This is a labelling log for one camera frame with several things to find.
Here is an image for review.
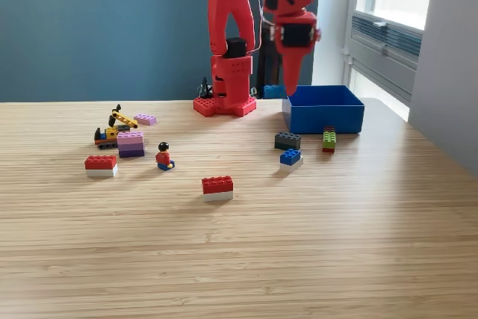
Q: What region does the green and red brick stack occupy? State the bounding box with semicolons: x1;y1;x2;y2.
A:
322;126;337;154

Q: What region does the small yellow toy digger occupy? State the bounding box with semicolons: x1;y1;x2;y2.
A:
93;104;139;149

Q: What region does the blue and white brick stack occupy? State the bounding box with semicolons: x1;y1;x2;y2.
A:
279;149;304;173

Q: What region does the blue plastic bin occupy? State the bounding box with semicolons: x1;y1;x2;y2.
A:
282;84;365;135

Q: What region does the black cable clump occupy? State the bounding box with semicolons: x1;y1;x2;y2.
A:
196;76;214;99

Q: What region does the flat pink brick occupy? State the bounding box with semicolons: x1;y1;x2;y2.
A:
133;113;158;126

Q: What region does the pink and purple brick stack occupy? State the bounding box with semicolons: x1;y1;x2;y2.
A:
117;131;146;158

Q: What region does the toy figure red shirt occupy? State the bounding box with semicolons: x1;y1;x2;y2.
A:
155;142;176;172

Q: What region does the dark grey brick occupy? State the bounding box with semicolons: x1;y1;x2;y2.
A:
274;131;302;151

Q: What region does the small blue brick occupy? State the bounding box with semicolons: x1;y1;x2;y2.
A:
263;84;288;100

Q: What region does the grey louvered window unit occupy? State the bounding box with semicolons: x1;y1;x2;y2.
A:
350;11;423;70

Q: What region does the red and white brick stack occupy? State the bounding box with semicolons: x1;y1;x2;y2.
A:
201;176;235;202
84;155;119;178

